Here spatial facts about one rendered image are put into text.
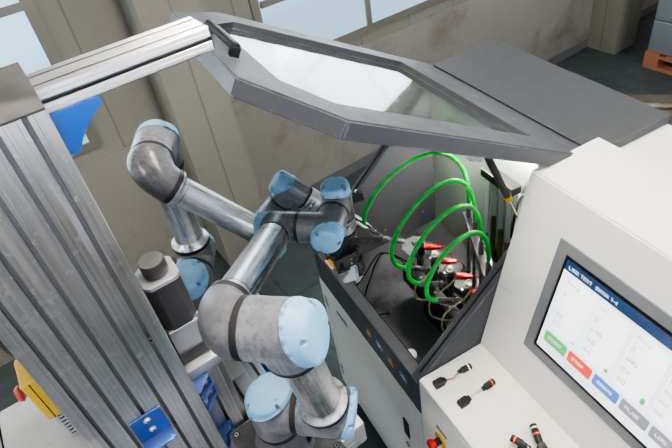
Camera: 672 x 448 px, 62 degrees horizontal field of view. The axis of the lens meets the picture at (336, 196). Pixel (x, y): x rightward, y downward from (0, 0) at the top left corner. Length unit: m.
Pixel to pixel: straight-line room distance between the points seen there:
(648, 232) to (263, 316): 0.78
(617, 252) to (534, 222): 0.22
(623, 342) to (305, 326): 0.72
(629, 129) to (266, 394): 1.15
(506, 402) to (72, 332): 1.09
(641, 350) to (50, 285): 1.16
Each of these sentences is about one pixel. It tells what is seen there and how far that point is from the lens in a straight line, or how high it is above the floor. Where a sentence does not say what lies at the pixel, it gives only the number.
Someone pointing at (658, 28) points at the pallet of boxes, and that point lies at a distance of 5.21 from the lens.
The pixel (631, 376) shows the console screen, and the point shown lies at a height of 1.27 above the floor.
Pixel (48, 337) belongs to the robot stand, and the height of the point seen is 1.62.
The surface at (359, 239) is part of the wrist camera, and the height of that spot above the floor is 1.38.
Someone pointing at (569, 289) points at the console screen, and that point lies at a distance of 1.41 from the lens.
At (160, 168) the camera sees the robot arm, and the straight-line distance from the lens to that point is 1.45.
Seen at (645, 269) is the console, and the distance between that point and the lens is 1.28.
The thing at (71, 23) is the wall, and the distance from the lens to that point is 2.94.
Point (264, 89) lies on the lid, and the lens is 1.00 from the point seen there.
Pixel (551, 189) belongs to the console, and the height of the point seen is 1.53.
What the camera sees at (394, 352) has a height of 0.95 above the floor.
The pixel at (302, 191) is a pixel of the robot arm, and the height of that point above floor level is 1.41.
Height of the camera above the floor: 2.38
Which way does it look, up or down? 38 degrees down
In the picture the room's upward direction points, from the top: 10 degrees counter-clockwise
